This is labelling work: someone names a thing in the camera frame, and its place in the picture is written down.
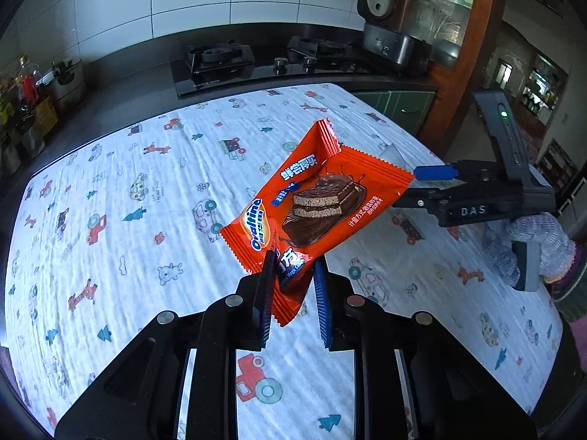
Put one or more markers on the person's right forearm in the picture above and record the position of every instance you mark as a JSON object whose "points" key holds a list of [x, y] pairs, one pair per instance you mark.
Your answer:
{"points": [[571, 293]]}

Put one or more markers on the yellow box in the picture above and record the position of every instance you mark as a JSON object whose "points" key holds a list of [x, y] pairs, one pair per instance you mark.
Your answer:
{"points": [[46, 117]]}

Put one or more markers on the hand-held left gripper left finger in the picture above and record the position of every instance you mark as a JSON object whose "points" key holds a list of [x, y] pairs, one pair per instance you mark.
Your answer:
{"points": [[265, 298]]}

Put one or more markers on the red lidded jar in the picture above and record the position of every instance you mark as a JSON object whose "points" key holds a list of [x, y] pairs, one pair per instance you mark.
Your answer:
{"points": [[28, 85]]}

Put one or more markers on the steel pot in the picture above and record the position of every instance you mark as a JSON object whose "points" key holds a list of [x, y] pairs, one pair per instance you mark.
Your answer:
{"points": [[69, 82]]}

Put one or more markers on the black kitchen counter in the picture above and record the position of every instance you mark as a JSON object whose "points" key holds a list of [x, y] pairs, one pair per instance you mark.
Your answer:
{"points": [[114, 105]]}

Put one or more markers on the wooden glass cabinet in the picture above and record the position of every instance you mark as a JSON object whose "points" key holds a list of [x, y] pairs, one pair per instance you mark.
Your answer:
{"points": [[463, 87]]}

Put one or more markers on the green cabinet doors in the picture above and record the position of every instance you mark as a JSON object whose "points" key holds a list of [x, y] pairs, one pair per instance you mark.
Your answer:
{"points": [[399, 107]]}

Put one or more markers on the person's right hand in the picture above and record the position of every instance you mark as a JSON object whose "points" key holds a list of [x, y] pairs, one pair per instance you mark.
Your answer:
{"points": [[552, 233]]}

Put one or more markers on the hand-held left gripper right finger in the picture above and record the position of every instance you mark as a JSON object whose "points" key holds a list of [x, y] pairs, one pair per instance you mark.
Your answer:
{"points": [[321, 302]]}

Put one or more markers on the printed white tablecloth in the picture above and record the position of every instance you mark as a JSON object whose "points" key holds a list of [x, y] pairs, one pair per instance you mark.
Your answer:
{"points": [[137, 238]]}

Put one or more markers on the black rice cooker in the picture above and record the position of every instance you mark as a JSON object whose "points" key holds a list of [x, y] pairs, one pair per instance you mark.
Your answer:
{"points": [[390, 46]]}

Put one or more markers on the black gas stove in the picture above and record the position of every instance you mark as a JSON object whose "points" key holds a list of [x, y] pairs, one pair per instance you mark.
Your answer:
{"points": [[220, 62]]}

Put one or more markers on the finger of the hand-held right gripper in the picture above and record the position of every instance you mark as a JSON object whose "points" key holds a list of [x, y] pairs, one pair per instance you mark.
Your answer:
{"points": [[417, 200], [435, 172]]}

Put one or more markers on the orange snack packet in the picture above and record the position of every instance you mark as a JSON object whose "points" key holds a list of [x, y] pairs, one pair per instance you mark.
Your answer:
{"points": [[321, 201]]}

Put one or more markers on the background shelf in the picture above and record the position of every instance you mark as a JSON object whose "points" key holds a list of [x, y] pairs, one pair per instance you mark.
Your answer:
{"points": [[545, 87]]}

